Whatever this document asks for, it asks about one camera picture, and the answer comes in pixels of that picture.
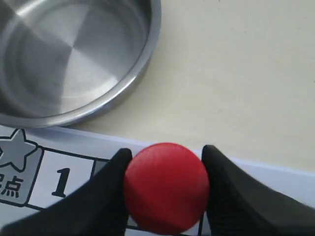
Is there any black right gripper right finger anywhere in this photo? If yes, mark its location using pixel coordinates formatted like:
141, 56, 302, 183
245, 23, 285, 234
201, 145, 315, 236

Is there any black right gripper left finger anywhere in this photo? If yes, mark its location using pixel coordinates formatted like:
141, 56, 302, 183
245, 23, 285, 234
0, 148, 132, 236

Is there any red cylinder game piece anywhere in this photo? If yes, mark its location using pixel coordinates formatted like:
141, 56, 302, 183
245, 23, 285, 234
123, 143, 210, 235

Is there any paper game board sheet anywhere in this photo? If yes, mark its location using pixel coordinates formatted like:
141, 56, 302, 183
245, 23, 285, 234
0, 126, 315, 228

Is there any stainless steel round bowl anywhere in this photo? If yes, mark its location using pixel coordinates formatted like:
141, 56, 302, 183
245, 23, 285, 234
0, 0, 162, 128

